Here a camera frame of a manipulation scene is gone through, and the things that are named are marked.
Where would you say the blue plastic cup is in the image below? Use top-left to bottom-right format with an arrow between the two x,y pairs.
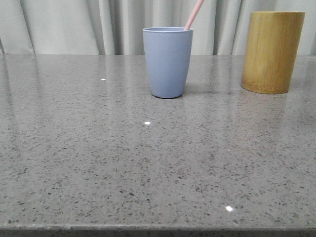
143,27 -> 194,99

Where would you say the pink chopstick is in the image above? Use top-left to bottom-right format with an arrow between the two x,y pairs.
184,0 -> 204,31

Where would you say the bamboo cylinder cup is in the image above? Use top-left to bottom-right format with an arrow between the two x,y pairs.
241,11 -> 305,94

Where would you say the grey curtain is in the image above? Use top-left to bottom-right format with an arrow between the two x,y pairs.
0,0 -> 316,55

